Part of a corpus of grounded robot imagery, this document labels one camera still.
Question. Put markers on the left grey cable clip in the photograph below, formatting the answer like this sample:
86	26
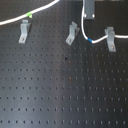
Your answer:
24	27

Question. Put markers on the right grey cable clip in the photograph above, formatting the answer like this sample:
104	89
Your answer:
109	32

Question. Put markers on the grey cable clip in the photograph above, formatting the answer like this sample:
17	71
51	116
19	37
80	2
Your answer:
109	32
24	27
73	32

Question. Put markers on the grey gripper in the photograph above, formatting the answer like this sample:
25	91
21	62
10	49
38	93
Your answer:
89	9

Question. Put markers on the green tape marker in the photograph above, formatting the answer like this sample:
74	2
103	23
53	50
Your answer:
29	14

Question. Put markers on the middle grey cable clip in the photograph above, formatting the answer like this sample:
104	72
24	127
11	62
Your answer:
73	32

